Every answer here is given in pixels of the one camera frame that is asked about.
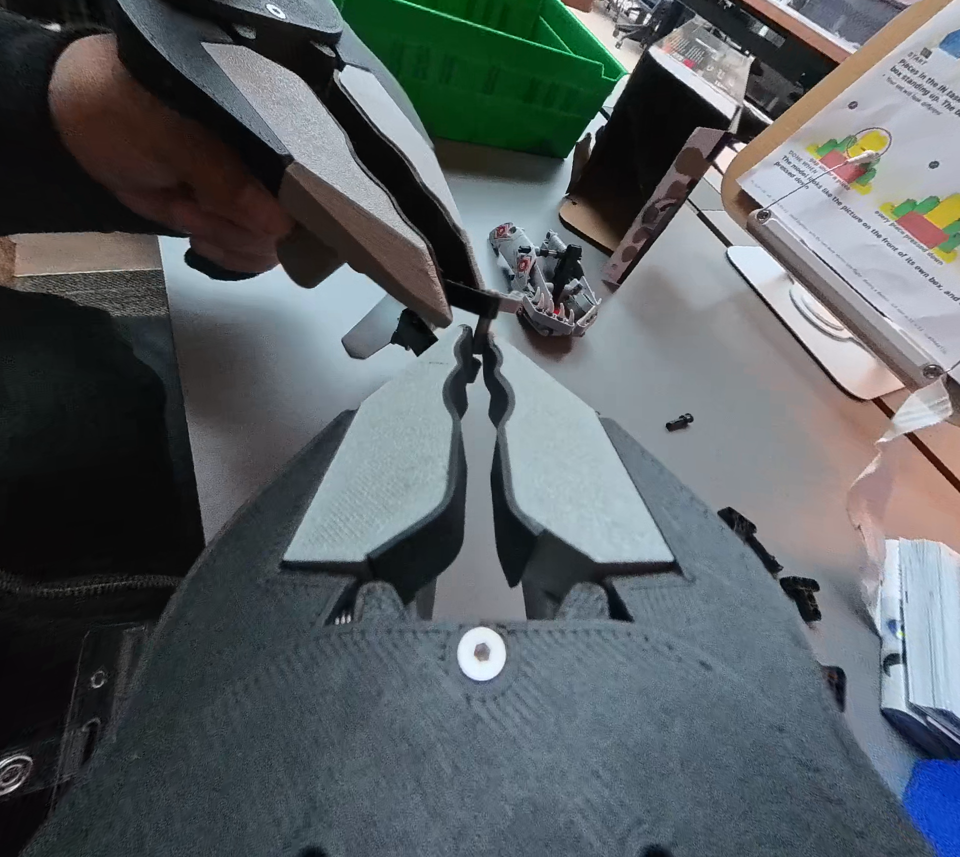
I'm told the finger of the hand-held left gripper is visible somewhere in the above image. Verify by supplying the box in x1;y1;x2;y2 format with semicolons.
201;41;455;329
333;63;489;292

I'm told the thin white-tipped wire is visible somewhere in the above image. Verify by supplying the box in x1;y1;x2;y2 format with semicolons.
761;148;882;221

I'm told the clear plastic box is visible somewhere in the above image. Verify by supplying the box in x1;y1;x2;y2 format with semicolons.
660;20;755;89

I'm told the grey lego car model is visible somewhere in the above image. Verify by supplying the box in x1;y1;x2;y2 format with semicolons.
487;221;603;341

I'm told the white instruction sheet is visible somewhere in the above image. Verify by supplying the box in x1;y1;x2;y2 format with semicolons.
737;0;960;348

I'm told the blue plastic bin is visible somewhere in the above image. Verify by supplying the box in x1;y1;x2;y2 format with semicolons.
903;758;960;857

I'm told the clear plastic bag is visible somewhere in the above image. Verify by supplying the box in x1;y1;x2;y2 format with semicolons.
847;377;960;611

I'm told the stack of instruction booklets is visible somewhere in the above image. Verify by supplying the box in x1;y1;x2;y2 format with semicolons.
877;538;960;761

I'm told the open dark cardboard box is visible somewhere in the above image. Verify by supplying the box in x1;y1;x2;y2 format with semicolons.
558;43;751;288

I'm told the person's left hand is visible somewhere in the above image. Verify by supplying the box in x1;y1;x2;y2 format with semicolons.
48;35;294;254

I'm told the computer monitor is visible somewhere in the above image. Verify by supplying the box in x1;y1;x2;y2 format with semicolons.
720;0;960;402

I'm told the long black lego beam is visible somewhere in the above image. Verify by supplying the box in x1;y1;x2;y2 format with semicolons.
717;506;785;577

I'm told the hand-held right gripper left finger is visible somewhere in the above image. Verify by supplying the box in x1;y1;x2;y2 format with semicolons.
281;326;483;607

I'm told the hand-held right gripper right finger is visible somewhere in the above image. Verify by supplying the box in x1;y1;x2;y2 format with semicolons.
480;332;678;590

